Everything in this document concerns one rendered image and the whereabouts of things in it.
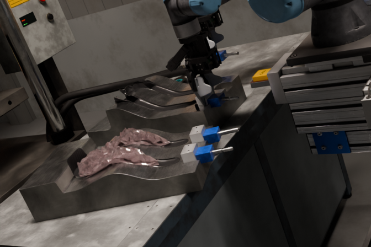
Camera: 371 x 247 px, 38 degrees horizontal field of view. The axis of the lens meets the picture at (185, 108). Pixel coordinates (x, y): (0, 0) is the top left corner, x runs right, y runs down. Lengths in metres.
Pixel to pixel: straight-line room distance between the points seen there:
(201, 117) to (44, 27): 0.98
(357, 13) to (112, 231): 0.77
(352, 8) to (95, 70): 3.91
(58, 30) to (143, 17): 2.10
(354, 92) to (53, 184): 0.80
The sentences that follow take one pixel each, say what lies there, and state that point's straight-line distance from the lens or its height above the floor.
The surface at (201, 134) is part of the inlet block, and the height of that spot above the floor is 0.87.
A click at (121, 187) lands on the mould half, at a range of 1.42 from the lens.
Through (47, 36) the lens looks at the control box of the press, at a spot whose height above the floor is 1.15.
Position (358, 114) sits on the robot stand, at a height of 0.86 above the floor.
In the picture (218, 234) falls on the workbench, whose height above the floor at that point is 0.57.
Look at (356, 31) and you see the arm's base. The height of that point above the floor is 1.06.
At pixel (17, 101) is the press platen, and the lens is 2.14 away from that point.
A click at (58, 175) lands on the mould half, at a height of 0.91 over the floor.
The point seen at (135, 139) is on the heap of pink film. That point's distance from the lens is 1.54.
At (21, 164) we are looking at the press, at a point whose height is 0.78.
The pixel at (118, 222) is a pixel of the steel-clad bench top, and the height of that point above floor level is 0.80.
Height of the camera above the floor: 1.44
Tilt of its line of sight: 19 degrees down
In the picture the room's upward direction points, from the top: 21 degrees counter-clockwise
